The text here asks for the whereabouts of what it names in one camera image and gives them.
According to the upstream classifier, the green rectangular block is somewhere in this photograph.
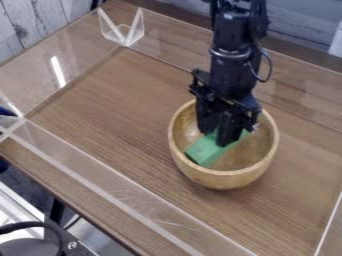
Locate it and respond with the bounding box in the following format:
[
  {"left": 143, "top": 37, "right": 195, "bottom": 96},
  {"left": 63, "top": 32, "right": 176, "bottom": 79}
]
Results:
[{"left": 184, "top": 130, "right": 250, "bottom": 168}]

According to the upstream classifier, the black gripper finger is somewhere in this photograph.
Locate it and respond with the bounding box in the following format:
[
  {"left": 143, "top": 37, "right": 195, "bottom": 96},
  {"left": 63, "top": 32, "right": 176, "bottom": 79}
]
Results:
[
  {"left": 196, "top": 99, "right": 218, "bottom": 135},
  {"left": 217, "top": 112, "right": 243, "bottom": 147}
]

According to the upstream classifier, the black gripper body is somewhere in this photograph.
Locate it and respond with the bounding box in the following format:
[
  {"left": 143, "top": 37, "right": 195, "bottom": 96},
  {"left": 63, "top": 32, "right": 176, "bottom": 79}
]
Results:
[{"left": 188, "top": 68, "right": 263, "bottom": 133}]

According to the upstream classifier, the brown wooden bowl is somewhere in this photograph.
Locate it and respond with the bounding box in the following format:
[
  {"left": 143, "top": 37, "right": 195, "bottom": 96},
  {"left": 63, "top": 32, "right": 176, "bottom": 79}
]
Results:
[{"left": 167, "top": 100, "right": 279, "bottom": 190}]

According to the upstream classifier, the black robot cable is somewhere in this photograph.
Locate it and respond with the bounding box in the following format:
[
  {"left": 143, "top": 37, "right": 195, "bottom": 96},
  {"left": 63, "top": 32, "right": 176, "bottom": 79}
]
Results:
[{"left": 247, "top": 46, "right": 273, "bottom": 84}]

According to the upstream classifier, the black cable loop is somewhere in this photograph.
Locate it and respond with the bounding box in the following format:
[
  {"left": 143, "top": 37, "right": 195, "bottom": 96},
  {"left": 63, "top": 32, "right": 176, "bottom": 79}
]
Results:
[{"left": 0, "top": 221, "right": 68, "bottom": 256}]

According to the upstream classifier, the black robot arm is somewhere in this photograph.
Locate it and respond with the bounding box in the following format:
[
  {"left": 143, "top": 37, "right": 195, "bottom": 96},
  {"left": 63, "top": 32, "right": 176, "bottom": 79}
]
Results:
[{"left": 190, "top": 0, "right": 270, "bottom": 147}]

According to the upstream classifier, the black table leg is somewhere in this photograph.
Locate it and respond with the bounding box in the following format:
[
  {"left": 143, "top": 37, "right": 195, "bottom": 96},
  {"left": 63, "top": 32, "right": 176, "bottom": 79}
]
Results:
[{"left": 50, "top": 199, "right": 66, "bottom": 224}]

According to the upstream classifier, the clear acrylic tray wall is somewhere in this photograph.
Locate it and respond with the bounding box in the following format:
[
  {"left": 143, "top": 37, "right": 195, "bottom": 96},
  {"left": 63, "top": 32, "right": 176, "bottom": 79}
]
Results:
[{"left": 0, "top": 1, "right": 342, "bottom": 256}]

